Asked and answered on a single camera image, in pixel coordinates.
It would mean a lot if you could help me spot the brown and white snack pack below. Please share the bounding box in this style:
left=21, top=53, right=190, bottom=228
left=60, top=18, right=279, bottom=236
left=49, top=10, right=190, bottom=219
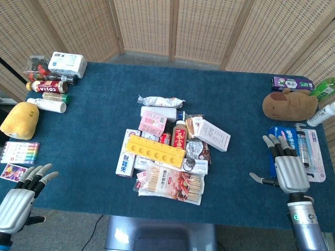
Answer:
left=185, top=140, right=211, bottom=161

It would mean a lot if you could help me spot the wrapped brown pancake snack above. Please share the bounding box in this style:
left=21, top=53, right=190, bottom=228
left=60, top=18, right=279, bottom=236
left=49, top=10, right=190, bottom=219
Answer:
left=185, top=113, right=205, bottom=140

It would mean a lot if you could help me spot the white tube bottle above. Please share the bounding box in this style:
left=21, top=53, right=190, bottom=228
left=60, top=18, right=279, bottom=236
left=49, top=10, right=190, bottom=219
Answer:
left=26, top=97, right=67, bottom=114

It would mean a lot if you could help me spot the red drink can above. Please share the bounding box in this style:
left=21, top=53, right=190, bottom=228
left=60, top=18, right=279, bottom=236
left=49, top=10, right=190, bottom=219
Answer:
left=159, top=132, right=172, bottom=146

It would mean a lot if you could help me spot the grey plastic bin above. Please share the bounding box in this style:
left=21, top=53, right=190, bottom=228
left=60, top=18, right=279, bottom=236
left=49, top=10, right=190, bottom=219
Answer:
left=104, top=215, right=218, bottom=251

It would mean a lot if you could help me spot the coloured marker set pack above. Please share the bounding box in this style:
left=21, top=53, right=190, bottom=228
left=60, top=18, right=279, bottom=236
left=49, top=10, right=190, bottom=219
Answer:
left=0, top=141, right=41, bottom=165

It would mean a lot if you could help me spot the white toothpaste box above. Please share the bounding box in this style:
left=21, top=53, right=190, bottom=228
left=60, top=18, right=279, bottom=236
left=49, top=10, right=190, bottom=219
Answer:
left=115, top=128, right=142, bottom=178

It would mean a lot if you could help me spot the white tissue pack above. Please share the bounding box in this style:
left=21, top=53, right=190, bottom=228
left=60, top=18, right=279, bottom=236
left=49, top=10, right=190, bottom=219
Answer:
left=48, top=51, right=88, bottom=79

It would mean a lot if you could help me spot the black cable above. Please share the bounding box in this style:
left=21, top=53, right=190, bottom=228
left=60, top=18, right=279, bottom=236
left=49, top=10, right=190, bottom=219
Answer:
left=85, top=215, right=104, bottom=251

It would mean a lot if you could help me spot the small pink packet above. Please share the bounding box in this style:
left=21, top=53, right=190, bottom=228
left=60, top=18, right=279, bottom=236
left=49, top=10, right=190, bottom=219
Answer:
left=134, top=170, right=148, bottom=191

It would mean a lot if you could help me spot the silver robot left hand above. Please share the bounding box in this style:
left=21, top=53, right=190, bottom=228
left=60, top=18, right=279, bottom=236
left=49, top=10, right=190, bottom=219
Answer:
left=0, top=163, right=60, bottom=234

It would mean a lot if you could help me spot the white lotion bottle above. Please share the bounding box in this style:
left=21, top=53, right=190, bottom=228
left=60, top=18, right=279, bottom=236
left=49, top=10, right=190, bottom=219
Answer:
left=306, top=101, right=335, bottom=127

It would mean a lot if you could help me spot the wicker folding screen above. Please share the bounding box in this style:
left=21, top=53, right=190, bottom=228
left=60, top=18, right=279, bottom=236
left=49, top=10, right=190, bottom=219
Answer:
left=0, top=0, right=335, bottom=131

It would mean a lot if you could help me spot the blue table cloth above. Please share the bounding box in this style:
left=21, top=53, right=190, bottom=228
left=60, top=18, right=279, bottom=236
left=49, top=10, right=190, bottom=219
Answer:
left=0, top=61, right=335, bottom=233

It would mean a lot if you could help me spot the white labelled packet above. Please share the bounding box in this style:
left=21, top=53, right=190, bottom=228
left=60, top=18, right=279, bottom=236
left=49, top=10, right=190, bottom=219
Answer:
left=133, top=155, right=158, bottom=171

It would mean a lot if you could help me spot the white soft packet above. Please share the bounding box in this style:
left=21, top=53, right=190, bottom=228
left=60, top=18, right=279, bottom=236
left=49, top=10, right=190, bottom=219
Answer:
left=140, top=105, right=178, bottom=122

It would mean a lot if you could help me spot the green drink bottle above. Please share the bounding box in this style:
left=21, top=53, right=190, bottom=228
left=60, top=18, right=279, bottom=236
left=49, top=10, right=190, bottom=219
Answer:
left=309, top=77, right=335, bottom=103

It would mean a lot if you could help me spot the blue toothbrush pack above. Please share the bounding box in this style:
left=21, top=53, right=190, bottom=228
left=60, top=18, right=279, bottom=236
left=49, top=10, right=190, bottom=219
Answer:
left=268, top=125, right=300, bottom=179

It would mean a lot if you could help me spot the green capped jar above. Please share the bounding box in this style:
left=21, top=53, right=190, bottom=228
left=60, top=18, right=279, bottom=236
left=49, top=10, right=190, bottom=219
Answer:
left=42, top=92, right=72, bottom=104

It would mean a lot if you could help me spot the Costa coffee bottle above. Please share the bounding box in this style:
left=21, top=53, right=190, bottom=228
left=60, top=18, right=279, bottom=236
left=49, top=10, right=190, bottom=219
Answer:
left=26, top=80, right=69, bottom=94

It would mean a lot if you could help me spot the silver robot right hand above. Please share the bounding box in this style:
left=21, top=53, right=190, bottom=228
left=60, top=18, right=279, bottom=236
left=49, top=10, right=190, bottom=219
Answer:
left=249, top=134, right=311, bottom=195

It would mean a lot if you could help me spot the pink toothbrush pack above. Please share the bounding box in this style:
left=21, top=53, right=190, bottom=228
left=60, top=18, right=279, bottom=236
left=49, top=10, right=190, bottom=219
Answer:
left=304, top=128, right=327, bottom=182

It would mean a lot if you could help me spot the pink carton box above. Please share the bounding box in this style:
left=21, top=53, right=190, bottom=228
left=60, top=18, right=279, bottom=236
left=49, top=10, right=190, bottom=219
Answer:
left=138, top=110, right=168, bottom=138

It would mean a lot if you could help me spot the purple card pack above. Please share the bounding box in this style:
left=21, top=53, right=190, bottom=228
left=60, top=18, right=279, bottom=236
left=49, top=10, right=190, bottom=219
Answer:
left=0, top=163, right=28, bottom=181

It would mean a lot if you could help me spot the white box with ring holder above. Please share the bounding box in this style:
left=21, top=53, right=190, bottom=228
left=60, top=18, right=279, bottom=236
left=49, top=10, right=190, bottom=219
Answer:
left=182, top=157, right=209, bottom=175

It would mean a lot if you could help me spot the purple toothpaste box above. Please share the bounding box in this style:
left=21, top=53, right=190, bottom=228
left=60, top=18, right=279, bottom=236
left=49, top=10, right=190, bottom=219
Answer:
left=271, top=76, right=315, bottom=93

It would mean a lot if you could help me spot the silver foil snack bag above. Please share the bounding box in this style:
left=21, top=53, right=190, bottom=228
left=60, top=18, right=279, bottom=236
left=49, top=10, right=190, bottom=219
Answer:
left=137, top=95, right=186, bottom=109

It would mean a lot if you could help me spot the yellow mould tray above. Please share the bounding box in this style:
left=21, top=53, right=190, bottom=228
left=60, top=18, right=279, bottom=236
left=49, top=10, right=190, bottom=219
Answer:
left=125, top=134, right=186, bottom=169

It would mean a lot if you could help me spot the brown capybara plush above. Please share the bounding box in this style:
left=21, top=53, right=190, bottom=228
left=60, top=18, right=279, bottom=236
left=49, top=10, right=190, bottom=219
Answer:
left=262, top=87, right=319, bottom=122

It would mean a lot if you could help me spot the brown tea bottle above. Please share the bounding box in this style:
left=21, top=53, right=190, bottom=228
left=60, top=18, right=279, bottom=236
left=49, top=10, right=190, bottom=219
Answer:
left=171, top=120, right=188, bottom=150

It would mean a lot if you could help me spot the white carton box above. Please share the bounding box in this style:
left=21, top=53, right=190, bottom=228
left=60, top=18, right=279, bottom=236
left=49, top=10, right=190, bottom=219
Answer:
left=194, top=119, right=232, bottom=153

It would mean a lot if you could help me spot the yellow plush toy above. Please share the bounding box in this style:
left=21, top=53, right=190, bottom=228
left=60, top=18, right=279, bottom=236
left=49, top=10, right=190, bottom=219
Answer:
left=0, top=101, right=40, bottom=141

